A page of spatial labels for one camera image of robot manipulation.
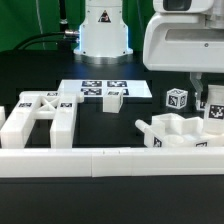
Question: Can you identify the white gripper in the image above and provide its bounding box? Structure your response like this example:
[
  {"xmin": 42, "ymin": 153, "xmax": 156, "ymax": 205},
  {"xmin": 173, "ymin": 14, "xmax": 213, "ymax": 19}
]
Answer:
[{"xmin": 143, "ymin": 0, "xmax": 224, "ymax": 110}]

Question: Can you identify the white chair seat part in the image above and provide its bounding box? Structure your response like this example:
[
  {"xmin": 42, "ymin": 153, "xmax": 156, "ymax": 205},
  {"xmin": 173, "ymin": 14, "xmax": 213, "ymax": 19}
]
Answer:
[{"xmin": 135, "ymin": 113, "xmax": 224, "ymax": 148}]

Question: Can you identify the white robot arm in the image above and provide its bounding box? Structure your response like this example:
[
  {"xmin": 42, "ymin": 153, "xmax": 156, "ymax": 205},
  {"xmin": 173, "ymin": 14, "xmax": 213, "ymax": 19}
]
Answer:
[{"xmin": 74, "ymin": 0, "xmax": 224, "ymax": 110}]

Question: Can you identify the tagged white cube nut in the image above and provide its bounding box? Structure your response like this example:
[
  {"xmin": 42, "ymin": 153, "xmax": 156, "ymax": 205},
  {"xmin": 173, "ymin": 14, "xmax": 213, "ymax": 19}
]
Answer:
[{"xmin": 166, "ymin": 88, "xmax": 188, "ymax": 109}]

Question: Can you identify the white left fence piece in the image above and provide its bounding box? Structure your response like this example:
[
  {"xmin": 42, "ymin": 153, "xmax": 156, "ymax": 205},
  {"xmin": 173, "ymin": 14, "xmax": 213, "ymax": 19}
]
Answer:
[{"xmin": 0, "ymin": 106, "xmax": 5, "ymax": 130}]

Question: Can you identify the white front fence rail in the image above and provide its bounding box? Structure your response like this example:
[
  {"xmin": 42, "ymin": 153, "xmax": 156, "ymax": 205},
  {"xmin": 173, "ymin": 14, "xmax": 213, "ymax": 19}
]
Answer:
[{"xmin": 0, "ymin": 147, "xmax": 224, "ymax": 178}]

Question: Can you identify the white marker base plate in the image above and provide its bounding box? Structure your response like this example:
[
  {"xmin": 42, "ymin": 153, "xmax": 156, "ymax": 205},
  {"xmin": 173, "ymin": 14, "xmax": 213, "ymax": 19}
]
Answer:
[{"xmin": 58, "ymin": 79, "xmax": 152, "ymax": 98}]

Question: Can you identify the black cable with connector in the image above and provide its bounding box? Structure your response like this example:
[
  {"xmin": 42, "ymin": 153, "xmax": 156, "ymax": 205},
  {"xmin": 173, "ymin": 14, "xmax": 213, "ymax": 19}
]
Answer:
[{"xmin": 13, "ymin": 29, "xmax": 81, "ymax": 51}]

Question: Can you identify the white chair back frame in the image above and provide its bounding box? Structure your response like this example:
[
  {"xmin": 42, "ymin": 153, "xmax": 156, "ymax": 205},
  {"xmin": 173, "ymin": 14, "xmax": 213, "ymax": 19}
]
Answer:
[{"xmin": 0, "ymin": 91, "xmax": 84, "ymax": 149}]

